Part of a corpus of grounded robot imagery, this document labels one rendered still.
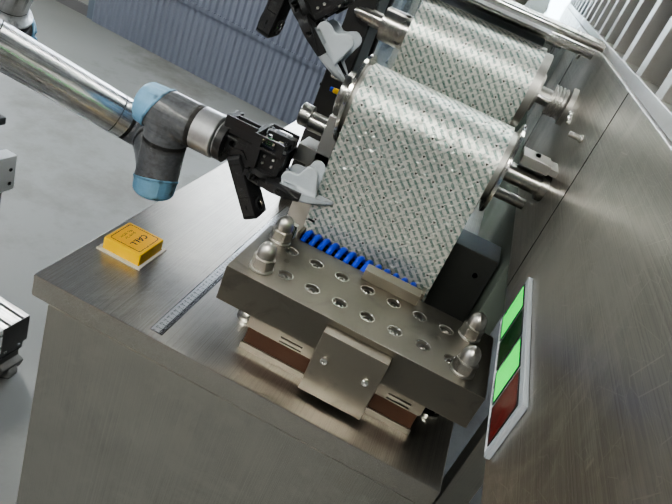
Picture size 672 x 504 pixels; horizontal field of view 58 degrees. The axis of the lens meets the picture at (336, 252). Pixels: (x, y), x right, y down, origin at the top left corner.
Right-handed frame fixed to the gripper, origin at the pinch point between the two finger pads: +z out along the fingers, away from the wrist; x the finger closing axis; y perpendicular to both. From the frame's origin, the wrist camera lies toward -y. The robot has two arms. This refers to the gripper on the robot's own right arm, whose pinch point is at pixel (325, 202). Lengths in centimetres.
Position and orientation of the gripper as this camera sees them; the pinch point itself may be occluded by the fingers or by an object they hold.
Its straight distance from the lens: 100.0
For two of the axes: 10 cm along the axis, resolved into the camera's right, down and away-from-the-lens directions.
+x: 3.0, -4.0, 8.7
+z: 8.9, 4.5, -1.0
